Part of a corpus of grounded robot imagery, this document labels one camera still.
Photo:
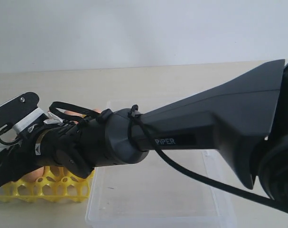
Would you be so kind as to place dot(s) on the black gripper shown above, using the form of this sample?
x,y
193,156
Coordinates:
x,y
55,146

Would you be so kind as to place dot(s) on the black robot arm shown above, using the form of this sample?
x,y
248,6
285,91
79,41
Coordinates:
x,y
245,120

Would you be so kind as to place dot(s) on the yellow plastic egg tray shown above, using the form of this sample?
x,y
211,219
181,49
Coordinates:
x,y
56,185

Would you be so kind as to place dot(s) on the clear plastic container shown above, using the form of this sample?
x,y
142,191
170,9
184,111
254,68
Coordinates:
x,y
152,194

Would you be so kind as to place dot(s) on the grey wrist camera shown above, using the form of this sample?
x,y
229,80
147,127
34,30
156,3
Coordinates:
x,y
19,112

